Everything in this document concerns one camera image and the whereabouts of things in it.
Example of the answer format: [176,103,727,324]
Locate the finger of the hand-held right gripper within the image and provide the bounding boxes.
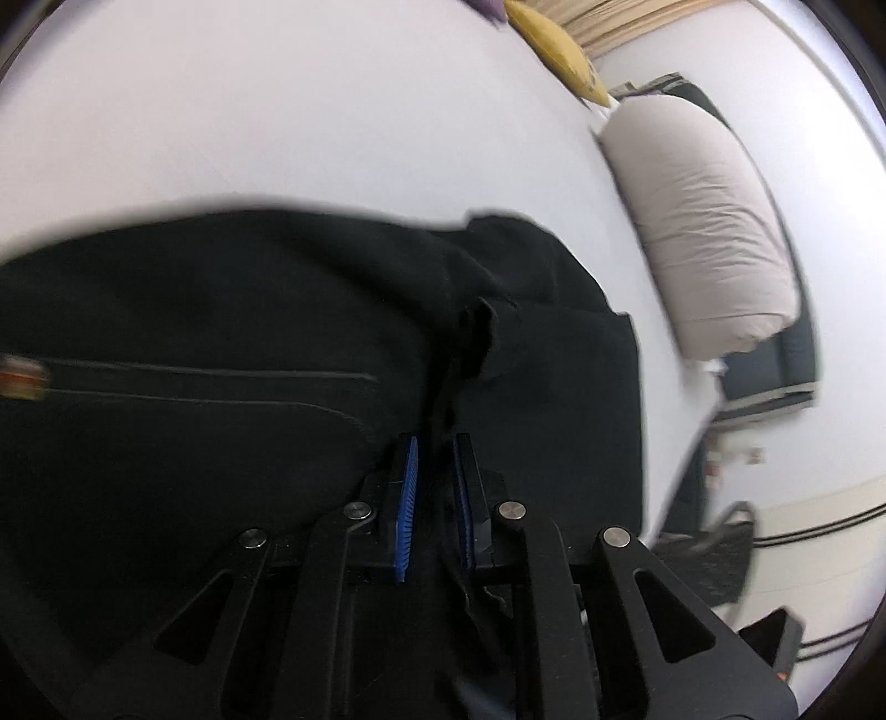
[737,608,807,683]

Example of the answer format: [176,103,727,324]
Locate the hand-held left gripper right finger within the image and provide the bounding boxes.
[452,433,797,720]

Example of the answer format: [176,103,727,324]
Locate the black pants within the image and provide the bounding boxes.
[0,208,648,720]

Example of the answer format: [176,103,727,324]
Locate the grey headboard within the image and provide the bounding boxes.
[623,73,821,420]

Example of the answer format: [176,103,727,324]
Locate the beige pillow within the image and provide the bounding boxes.
[596,93,797,361]

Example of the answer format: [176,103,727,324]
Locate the white bed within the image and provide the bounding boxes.
[0,0,728,548]

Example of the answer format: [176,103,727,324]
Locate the yellow pillow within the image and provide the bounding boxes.
[504,0,614,108]

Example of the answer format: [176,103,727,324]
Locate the black cable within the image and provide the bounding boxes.
[753,512,886,549]
[753,502,886,539]

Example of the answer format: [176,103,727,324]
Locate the beige curtain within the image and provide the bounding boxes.
[547,0,755,60]

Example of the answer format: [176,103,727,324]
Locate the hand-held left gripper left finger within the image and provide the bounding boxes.
[69,435,422,720]

